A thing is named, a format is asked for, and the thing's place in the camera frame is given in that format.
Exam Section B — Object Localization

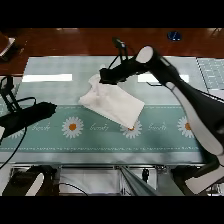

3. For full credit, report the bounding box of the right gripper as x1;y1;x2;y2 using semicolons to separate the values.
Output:
98;59;141;85

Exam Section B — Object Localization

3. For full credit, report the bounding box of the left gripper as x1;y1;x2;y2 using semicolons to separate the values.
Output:
0;103;43;138

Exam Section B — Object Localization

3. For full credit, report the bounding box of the white garment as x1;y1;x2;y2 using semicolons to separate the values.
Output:
78;64;146;131

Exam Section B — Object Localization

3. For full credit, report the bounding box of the blue round object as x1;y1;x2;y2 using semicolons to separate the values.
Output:
167;31;183;43

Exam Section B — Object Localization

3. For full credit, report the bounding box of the black cable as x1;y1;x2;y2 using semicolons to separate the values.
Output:
0;96;37;170
58;181;90;197

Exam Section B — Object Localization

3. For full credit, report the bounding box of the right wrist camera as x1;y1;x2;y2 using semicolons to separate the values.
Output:
111;36;130;69

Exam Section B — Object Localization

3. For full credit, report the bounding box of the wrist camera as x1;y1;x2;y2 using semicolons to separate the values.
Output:
111;36;130;69
0;75;22;114

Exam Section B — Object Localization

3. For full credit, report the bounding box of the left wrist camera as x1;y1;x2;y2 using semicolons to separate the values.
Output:
0;75;22;114

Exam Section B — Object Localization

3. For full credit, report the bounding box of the silver frame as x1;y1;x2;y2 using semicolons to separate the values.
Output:
0;161;224;197

